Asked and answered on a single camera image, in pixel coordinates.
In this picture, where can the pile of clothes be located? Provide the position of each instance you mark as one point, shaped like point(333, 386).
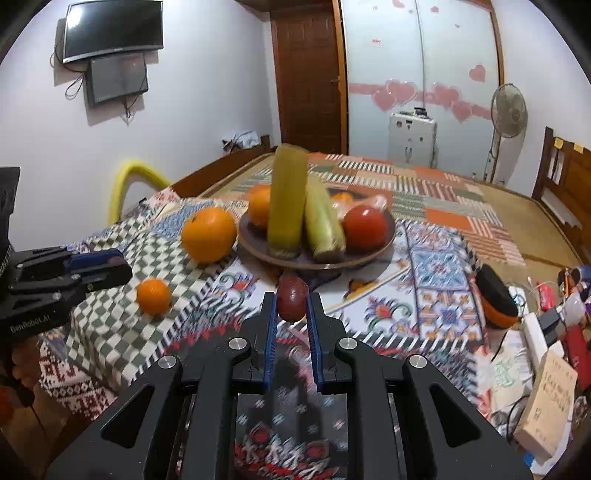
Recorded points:
point(242, 141)

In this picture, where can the red tomato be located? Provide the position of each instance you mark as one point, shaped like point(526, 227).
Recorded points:
point(364, 228)

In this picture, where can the dark red plum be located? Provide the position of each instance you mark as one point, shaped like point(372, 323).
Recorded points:
point(292, 300)

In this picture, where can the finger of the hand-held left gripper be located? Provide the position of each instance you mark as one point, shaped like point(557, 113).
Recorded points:
point(108, 277)
point(94, 258)

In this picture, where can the white box appliance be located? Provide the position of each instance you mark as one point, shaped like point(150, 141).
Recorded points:
point(411, 141)

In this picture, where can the cardboard box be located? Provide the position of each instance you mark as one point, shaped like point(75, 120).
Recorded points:
point(549, 397)

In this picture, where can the yellow corn cob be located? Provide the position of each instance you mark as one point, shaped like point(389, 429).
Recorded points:
point(287, 198)

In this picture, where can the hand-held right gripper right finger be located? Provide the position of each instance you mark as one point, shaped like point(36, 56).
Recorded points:
point(316, 341)

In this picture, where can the red packet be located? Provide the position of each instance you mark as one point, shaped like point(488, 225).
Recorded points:
point(546, 296)

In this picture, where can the brown wooden door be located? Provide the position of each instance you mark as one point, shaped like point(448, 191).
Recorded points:
point(309, 78)

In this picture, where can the black and orange puck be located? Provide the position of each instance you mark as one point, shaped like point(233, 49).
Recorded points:
point(496, 295)

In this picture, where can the yellow foam tube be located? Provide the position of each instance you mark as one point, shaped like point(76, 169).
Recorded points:
point(122, 184)

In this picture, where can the orange striped patchwork blanket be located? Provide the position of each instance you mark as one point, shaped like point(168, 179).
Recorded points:
point(443, 203)

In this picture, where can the small tangerine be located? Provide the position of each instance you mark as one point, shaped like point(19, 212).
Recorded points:
point(153, 297)
point(341, 203)

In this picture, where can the white power strip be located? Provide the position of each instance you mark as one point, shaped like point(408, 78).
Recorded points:
point(540, 332)

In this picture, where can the green-yellow corn cob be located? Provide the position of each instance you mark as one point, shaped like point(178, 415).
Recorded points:
point(323, 221)

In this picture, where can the wall-mounted black television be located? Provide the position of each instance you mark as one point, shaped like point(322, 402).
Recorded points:
point(113, 30)

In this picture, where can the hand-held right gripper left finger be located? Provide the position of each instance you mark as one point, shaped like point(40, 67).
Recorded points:
point(270, 341)

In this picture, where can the standing electric fan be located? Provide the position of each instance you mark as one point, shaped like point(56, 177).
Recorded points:
point(508, 110)

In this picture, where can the wooden wardrobe with glass doors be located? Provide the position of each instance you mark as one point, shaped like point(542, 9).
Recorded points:
point(415, 55)

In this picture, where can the small black wall monitor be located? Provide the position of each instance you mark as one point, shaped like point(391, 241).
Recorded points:
point(117, 81)

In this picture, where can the checkered printed blanket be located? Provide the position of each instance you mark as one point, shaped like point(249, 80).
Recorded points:
point(425, 281)

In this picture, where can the dark purple plate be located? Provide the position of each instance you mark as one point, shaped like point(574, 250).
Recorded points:
point(318, 258)

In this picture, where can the large orange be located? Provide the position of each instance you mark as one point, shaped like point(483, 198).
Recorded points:
point(259, 207)
point(208, 235)

